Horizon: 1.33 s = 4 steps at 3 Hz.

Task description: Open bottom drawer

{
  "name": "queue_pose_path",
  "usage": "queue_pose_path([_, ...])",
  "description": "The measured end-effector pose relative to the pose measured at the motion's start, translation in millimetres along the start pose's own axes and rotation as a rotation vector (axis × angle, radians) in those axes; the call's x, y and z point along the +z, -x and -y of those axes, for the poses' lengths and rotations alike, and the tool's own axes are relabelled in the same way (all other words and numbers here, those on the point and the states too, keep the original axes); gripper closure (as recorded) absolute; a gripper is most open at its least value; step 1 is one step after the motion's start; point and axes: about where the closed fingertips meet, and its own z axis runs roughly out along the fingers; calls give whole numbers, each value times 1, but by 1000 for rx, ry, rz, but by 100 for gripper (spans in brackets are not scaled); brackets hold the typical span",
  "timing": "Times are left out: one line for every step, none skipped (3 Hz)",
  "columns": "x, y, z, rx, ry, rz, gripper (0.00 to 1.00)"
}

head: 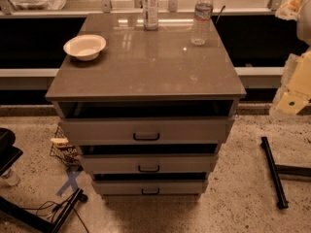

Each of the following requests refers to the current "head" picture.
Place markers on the grey drawer cabinet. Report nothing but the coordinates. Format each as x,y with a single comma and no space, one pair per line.
148,74

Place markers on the white paper bowl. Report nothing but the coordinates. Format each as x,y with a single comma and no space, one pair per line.
85,47

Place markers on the clear plastic cup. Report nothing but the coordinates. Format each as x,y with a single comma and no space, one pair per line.
10,177

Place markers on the grey bottom drawer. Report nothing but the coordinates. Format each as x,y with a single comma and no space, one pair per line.
157,187

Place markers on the clear water bottle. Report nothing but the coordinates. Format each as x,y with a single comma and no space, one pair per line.
201,21

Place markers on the black metal bar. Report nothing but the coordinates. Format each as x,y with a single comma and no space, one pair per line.
282,203

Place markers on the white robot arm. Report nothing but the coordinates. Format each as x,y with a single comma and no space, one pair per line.
294,94

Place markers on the grey middle drawer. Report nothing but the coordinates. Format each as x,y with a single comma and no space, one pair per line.
148,163

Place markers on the labelled drink bottle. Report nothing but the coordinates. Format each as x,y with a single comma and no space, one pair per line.
150,14

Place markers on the grey top drawer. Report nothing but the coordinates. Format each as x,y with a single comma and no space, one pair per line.
144,131

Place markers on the black wire basket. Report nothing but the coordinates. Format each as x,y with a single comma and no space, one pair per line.
67,160

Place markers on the grey drawer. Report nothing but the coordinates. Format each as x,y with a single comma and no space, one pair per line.
148,163
157,187
144,131

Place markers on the snack packet in basket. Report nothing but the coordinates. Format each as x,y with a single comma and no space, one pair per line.
63,145

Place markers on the blue tape cross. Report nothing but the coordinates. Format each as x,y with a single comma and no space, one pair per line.
72,174

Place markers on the black stand base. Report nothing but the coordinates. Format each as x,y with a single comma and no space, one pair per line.
18,202

